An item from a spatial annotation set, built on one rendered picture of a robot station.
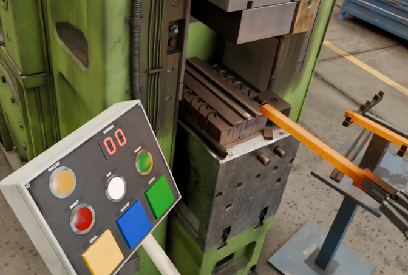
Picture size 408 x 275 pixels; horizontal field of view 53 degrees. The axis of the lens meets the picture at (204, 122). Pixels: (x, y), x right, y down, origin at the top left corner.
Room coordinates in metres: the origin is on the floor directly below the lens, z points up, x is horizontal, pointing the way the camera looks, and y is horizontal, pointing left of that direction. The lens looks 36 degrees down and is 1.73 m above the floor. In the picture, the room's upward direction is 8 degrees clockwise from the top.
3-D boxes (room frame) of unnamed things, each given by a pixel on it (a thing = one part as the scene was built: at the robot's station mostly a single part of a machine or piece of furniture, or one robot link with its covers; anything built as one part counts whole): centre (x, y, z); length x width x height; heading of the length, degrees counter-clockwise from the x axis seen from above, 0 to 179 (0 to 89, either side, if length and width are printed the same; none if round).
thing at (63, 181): (0.53, 0.24, 1.16); 0.05 x 0.03 x 0.04; 131
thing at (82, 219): (0.51, 0.20, 1.09); 0.05 x 0.03 x 0.04; 131
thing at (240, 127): (1.22, 0.01, 0.96); 0.42 x 0.20 x 0.09; 41
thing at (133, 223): (0.58, 0.12, 1.01); 0.07 x 0.05 x 0.07; 156
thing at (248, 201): (1.27, -0.03, 0.69); 0.56 x 0.38 x 0.45; 41
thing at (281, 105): (1.23, -0.23, 0.95); 0.12 x 0.08 x 0.06; 41
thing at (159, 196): (0.67, 0.08, 1.01); 0.07 x 0.05 x 0.07; 156
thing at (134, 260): (0.92, 0.22, 0.36); 0.09 x 0.07 x 0.12; 131
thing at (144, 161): (0.69, 0.12, 1.09); 0.05 x 0.03 x 0.04; 131
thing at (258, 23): (1.22, 0.01, 1.32); 0.42 x 0.20 x 0.10; 41
